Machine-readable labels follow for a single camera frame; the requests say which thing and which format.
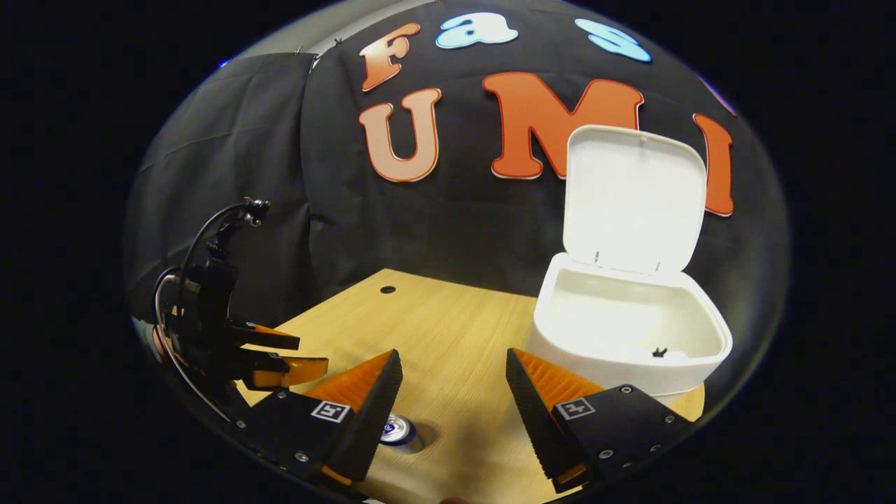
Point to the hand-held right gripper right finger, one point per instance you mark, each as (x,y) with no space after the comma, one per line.
(535,420)

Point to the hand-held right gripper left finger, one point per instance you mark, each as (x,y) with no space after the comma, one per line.
(371,420)

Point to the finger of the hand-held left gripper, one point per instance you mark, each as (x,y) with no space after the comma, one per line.
(280,371)
(262,337)

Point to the blue pop can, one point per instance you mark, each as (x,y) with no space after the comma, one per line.
(397,428)

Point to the white desktop garbage bin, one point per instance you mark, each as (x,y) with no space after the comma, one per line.
(630,203)

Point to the wooden desktop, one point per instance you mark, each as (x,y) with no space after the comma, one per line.
(455,336)

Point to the black backdrop cloth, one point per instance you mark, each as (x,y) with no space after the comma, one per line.
(420,224)

